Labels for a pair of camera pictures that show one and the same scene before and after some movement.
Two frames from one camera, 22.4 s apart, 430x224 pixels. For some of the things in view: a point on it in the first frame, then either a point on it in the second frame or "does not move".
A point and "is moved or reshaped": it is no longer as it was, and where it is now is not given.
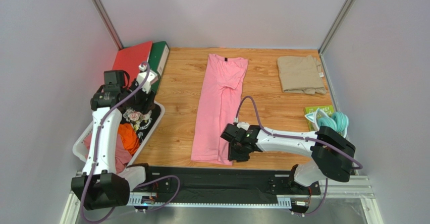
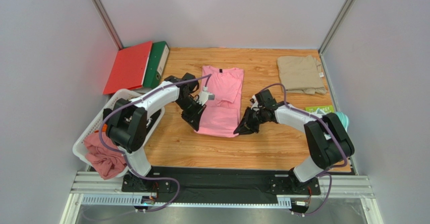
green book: [327, 110] does not move
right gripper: [235, 151] to [252, 118]
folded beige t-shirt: [303, 74] does not move
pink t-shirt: [217, 108] is moved or reshaped
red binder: [129, 59] does not move
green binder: [158, 56] does not move
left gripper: [145, 105] to [194, 119]
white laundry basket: [78, 150] does not move
